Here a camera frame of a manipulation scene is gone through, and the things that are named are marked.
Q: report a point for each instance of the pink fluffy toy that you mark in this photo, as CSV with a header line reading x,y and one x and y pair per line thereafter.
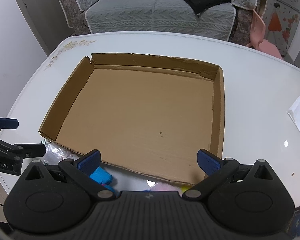
x,y
165,187

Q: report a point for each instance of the long clear plastic bundle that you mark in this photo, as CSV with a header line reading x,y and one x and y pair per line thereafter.
x,y
56,153

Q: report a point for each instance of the yellow ribbon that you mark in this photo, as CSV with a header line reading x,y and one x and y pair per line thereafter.
x,y
185,188

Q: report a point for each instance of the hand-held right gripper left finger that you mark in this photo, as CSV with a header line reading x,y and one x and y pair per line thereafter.
x,y
90,161

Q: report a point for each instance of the grey quilted sofa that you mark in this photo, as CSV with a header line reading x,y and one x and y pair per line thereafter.
x,y
145,12

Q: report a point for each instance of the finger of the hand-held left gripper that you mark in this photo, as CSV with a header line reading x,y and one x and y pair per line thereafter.
x,y
7,123
27,150

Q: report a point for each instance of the white door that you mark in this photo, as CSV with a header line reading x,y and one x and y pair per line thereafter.
x,y
27,17

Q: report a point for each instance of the blue cloth bundle pink band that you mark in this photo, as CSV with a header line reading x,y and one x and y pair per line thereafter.
x,y
101,176

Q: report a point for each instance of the pink plastic chair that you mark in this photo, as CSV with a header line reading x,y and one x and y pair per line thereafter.
x,y
258,27

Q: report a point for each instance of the shallow brown cardboard box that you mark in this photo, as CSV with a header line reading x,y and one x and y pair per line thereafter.
x,y
140,115

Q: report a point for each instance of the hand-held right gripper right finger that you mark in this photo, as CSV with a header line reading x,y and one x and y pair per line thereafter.
x,y
208,162

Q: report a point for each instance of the white fridge with stickers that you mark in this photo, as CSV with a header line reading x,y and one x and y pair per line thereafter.
x,y
282,17

